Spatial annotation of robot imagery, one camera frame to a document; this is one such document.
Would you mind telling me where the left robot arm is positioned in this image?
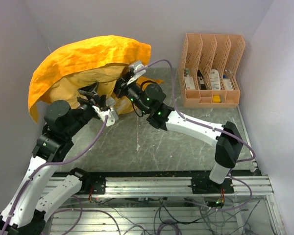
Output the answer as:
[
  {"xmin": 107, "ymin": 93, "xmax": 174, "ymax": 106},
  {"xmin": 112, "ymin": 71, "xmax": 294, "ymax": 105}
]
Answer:
[{"xmin": 0, "ymin": 83, "xmax": 106, "ymax": 235}]

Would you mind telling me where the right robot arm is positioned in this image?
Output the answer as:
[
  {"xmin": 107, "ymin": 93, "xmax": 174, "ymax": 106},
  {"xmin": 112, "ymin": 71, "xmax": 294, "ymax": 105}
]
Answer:
[{"xmin": 114, "ymin": 72, "xmax": 243, "ymax": 194}]

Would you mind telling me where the orange Mickey Mouse pillowcase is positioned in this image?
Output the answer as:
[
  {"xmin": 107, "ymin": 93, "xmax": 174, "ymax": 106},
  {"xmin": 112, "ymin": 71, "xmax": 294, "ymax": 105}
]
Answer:
[{"xmin": 28, "ymin": 35, "xmax": 151, "ymax": 122}]

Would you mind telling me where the black item in organizer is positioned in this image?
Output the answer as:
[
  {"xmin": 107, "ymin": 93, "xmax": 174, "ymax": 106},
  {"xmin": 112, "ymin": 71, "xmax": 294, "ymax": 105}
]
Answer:
[{"xmin": 197, "ymin": 70, "xmax": 207, "ymax": 90}]

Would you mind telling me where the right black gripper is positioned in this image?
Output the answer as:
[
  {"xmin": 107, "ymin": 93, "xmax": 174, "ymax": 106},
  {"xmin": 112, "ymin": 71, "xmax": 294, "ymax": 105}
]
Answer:
[{"xmin": 105, "ymin": 72, "xmax": 149, "ymax": 115}]

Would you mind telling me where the red white box in organizer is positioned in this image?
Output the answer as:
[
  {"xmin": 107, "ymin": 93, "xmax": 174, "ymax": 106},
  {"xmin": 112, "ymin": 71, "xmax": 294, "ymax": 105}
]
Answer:
[{"xmin": 184, "ymin": 69, "xmax": 196, "ymax": 90}]

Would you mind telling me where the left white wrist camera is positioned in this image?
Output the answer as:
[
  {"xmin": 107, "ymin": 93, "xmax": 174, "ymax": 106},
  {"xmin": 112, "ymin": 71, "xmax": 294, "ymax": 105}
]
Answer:
[{"xmin": 92, "ymin": 97, "xmax": 119, "ymax": 127}]

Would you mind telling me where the yellow block in organizer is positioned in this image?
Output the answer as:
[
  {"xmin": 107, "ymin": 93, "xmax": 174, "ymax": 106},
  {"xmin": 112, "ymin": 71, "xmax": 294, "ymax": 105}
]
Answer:
[{"xmin": 212, "ymin": 95, "xmax": 222, "ymax": 103}]

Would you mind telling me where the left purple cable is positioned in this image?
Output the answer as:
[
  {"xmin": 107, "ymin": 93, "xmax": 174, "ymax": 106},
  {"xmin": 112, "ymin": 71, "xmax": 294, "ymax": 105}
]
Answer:
[{"xmin": 0, "ymin": 115, "xmax": 113, "ymax": 235}]

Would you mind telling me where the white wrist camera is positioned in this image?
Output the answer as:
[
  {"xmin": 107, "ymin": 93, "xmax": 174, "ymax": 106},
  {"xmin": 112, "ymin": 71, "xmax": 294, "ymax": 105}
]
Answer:
[
  {"xmin": 128, "ymin": 61, "xmax": 146, "ymax": 80},
  {"xmin": 92, "ymin": 97, "xmax": 119, "ymax": 127}
]

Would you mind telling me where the aluminium mounting rail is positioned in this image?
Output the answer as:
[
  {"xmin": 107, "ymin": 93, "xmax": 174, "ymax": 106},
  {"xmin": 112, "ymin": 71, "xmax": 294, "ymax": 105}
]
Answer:
[{"xmin": 17, "ymin": 175, "xmax": 275, "ymax": 198}]

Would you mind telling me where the white tube in organizer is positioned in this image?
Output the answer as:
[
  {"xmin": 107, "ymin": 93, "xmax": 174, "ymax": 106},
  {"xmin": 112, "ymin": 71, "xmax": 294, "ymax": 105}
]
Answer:
[{"xmin": 209, "ymin": 69, "xmax": 221, "ymax": 91}]

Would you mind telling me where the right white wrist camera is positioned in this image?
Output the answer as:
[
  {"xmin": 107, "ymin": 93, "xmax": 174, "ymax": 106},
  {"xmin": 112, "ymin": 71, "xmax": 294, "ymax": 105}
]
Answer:
[{"xmin": 128, "ymin": 61, "xmax": 146, "ymax": 80}]

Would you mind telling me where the peach plastic file organizer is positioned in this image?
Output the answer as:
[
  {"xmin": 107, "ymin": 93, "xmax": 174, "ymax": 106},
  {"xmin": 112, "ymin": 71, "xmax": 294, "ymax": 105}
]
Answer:
[{"xmin": 178, "ymin": 33, "xmax": 245, "ymax": 108}]

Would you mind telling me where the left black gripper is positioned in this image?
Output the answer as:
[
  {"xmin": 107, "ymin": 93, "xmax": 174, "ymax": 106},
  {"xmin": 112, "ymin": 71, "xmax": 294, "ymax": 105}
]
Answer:
[{"xmin": 64, "ymin": 80, "xmax": 106, "ymax": 139}]

